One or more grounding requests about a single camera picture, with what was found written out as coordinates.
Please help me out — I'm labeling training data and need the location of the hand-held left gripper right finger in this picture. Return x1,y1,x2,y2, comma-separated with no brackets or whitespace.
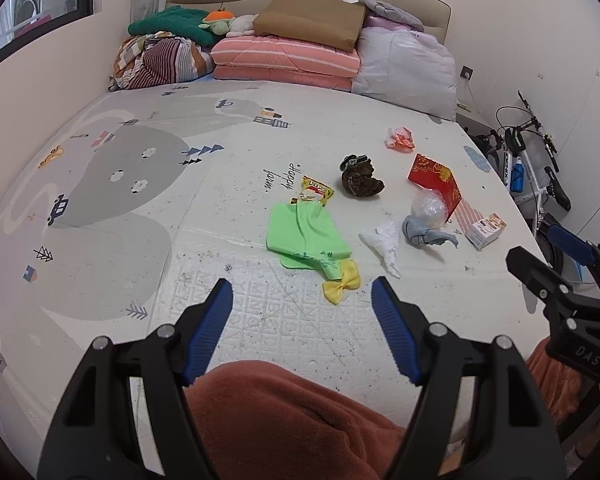
371,276,566,480

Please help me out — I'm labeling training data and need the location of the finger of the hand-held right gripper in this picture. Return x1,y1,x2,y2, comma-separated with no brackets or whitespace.
505,246,600,389
547,225,600,305

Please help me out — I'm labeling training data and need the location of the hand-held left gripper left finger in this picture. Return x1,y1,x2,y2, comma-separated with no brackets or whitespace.
36,278,235,480

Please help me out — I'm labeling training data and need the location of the white plastic film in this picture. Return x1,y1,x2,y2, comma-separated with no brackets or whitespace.
358,220,404,279

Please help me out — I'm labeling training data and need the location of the small white carton box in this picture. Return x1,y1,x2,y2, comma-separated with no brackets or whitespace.
465,213,507,251

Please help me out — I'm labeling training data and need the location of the clear plastic bag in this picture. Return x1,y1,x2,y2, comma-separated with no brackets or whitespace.
412,188,449,227

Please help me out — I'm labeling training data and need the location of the yellow snack wrapper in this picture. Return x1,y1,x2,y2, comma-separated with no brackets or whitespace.
292,175,336,207

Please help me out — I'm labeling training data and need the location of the yellow ribbon bow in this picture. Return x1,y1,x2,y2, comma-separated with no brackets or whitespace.
322,262,362,306

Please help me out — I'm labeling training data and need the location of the grey blue knotted cloth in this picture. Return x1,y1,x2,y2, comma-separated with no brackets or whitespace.
402,214,460,250

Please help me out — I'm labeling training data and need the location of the white blue bicycle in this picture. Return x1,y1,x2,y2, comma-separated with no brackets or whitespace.
471,90,588,286

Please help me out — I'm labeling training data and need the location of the pink striped paper piece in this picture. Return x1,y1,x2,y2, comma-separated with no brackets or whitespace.
452,197,487,234

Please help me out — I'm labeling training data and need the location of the rust brown blanket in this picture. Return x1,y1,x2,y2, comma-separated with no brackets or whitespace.
184,360,407,480

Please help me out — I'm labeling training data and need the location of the dark brown crumpled wrapper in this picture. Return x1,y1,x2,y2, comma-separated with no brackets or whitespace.
339,153,385,199

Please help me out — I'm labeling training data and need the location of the red gold envelope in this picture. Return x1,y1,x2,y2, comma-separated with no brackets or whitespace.
407,153,462,222

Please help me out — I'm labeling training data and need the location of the grey bedside cabinet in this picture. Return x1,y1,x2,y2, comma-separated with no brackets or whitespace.
455,102,492,136

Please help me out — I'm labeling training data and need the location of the orange white crumpled wrapper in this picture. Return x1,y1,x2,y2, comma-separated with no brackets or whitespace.
385,126,417,151

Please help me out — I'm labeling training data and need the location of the lavender folded quilt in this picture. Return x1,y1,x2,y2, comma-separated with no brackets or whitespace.
351,16,458,122

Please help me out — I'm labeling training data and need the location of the striped patchwork blanket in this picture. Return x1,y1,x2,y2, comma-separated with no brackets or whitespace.
109,31,216,92

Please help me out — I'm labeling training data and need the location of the pink striped folded quilt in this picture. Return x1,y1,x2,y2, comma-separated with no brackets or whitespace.
210,35,362,93

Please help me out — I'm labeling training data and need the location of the grey quilted blanket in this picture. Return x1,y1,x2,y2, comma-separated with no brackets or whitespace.
357,0,426,32

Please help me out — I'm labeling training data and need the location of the white plush toy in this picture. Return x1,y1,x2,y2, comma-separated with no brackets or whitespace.
226,14,259,38

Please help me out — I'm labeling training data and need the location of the green plush toy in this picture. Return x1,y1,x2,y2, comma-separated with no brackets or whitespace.
202,8,237,37

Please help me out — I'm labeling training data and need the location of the green folded blanket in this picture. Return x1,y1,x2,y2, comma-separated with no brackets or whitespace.
127,5,222,47

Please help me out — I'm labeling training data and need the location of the brown flat cushion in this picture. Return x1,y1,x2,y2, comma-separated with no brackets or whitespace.
252,0,368,53

